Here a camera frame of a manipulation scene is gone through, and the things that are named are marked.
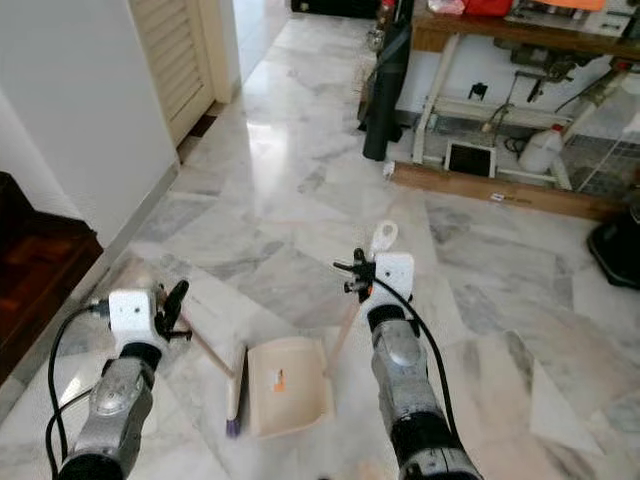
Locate small beige purple-bristled broom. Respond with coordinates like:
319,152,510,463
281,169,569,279
185,330,248,438

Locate beige long-handled dustpan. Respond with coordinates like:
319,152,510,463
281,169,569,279
245,222,401,438

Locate dark wooden stairs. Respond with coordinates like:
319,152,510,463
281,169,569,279
0,172,106,381

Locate white-framed black tablet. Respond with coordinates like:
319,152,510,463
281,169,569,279
445,140,499,179

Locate brown wooden plank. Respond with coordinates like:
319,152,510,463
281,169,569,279
390,160,626,223

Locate white plastic jug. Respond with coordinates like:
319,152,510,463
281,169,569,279
518,123,568,176

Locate beige louvered door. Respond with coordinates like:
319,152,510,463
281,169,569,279
128,0,241,146

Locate red cloth item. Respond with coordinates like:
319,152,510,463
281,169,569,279
460,0,516,17

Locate flat orange item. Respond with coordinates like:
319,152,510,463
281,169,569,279
535,0,611,12

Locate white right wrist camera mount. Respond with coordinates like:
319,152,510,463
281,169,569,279
372,252,416,311

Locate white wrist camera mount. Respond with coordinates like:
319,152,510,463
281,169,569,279
372,252,416,311
108,288,166,349

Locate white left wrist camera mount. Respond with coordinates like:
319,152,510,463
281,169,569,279
108,288,166,349

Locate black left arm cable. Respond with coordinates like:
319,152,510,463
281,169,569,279
45,303,111,480

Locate grey wire mesh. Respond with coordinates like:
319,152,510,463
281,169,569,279
565,90,640,196

